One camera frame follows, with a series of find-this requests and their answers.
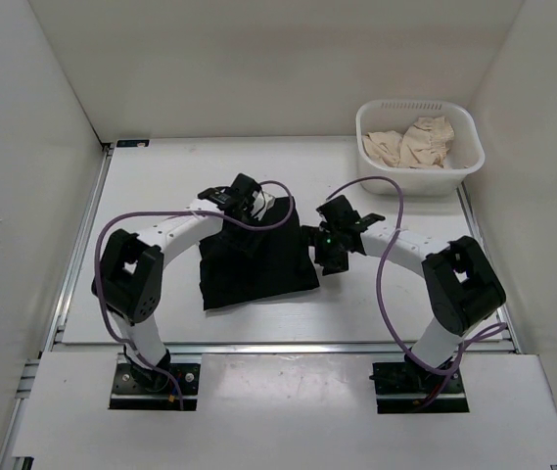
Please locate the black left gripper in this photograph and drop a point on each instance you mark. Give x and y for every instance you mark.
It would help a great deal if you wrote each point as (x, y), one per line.
(252, 241)

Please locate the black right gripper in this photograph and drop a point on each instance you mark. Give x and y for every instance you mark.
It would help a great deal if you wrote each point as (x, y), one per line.
(312, 237)

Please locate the black trousers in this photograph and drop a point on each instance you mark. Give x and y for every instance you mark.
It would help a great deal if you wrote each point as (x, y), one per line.
(280, 266)

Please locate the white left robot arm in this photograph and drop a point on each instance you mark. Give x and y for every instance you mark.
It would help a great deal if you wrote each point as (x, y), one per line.
(133, 250)

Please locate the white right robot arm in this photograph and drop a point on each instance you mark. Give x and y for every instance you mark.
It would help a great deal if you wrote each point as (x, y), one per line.
(462, 286)

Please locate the beige trousers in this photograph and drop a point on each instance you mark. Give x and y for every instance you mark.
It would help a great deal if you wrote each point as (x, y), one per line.
(424, 145)

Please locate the white plastic laundry basket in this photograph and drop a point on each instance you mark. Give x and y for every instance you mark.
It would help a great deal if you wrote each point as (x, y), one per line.
(465, 157)

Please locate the dark label sticker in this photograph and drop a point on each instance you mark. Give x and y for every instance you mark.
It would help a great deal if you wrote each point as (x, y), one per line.
(132, 143)

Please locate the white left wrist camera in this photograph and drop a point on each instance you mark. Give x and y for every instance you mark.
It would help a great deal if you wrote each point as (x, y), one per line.
(262, 204)

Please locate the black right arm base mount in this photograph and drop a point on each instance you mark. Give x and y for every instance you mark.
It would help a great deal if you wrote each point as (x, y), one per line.
(401, 387)

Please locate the aluminium table edge rail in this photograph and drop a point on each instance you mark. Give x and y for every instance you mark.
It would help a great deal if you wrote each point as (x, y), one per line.
(285, 348)

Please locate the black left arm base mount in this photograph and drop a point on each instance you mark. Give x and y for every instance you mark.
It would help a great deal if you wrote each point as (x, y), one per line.
(132, 390)

